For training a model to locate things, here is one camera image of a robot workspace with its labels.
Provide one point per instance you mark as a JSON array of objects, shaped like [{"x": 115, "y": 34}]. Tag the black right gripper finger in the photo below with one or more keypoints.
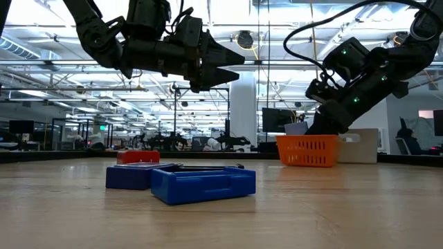
[{"x": 325, "y": 128}]

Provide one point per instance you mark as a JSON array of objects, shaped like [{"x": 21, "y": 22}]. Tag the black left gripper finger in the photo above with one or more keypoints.
[
  {"x": 218, "y": 77},
  {"x": 223, "y": 55}
]

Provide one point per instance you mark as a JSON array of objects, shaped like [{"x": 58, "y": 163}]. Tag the orange plastic basket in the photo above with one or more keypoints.
[{"x": 304, "y": 152}]

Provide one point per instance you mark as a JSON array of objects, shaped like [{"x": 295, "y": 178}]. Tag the red wall charger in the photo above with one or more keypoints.
[{"x": 138, "y": 157}]

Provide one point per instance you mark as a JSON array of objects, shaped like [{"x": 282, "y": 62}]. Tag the dark blue ribbed timer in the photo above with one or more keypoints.
[{"x": 128, "y": 178}]

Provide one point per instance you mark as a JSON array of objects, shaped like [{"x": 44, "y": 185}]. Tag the black background robot arm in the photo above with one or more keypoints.
[
  {"x": 235, "y": 141},
  {"x": 162, "y": 141}
]

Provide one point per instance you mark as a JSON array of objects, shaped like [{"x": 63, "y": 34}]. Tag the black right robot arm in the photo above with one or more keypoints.
[{"x": 415, "y": 52}]

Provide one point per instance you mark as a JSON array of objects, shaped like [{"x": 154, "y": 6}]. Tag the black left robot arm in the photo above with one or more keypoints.
[{"x": 100, "y": 38}]

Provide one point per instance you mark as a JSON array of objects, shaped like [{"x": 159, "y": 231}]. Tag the grey plastic bin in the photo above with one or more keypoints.
[{"x": 360, "y": 148}]

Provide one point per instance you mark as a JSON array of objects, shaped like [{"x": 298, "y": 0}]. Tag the small dark monitor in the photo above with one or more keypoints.
[
  {"x": 275, "y": 119},
  {"x": 20, "y": 127}
]

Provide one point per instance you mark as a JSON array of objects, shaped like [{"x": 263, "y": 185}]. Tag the person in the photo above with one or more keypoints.
[{"x": 412, "y": 145}]

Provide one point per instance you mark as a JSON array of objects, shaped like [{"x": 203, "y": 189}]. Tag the blue cased digital timer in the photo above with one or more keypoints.
[{"x": 200, "y": 186}]

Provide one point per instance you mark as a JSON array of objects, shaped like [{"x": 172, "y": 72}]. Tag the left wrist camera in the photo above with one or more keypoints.
[{"x": 190, "y": 31}]

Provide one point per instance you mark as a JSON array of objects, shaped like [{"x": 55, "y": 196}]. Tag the black stand frame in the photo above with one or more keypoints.
[{"x": 175, "y": 114}]

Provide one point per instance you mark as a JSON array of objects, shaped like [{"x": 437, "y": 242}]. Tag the bright wall screen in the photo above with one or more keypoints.
[{"x": 425, "y": 115}]

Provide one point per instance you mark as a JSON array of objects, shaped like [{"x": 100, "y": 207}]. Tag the black aluminium table frame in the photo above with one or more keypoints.
[{"x": 235, "y": 156}]

